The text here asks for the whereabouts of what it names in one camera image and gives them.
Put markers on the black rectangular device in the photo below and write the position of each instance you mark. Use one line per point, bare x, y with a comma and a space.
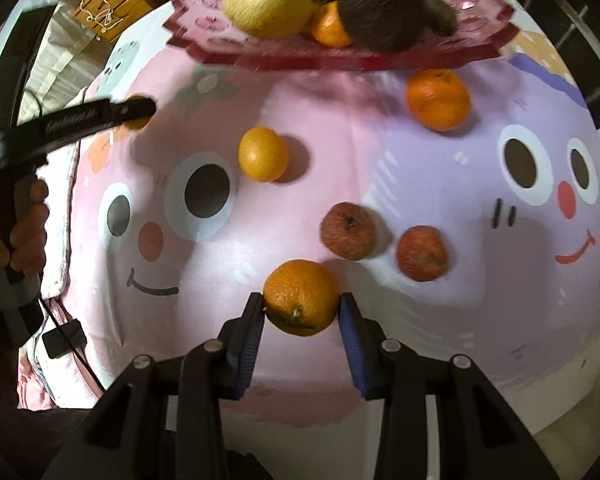
62, 340

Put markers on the wrinkled red fruit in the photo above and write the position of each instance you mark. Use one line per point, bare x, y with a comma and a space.
422, 252
349, 230

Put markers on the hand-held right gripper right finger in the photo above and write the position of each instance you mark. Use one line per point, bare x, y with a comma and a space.
354, 355

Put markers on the yellow lemon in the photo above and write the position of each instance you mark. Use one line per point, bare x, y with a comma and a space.
267, 2

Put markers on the metal window grille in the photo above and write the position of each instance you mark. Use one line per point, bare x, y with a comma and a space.
580, 25

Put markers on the cartoon printed tablecloth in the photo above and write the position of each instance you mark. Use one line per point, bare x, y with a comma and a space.
430, 185

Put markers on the dark avocado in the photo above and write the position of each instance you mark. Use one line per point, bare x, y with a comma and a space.
380, 5

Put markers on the pink bedding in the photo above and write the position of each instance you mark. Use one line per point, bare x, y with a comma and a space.
35, 375

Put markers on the blackened banana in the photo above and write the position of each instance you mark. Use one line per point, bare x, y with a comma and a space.
440, 15

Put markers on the tangerine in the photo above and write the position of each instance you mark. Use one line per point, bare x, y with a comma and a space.
137, 125
262, 154
330, 26
300, 297
437, 99

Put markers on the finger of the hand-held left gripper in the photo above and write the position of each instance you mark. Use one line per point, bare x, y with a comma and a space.
130, 109

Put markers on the pink plastic bowl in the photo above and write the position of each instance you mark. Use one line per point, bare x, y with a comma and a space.
220, 45

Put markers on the person's left hand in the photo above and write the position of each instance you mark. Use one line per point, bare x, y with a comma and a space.
30, 230

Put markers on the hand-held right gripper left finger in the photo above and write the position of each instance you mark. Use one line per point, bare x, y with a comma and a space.
250, 350

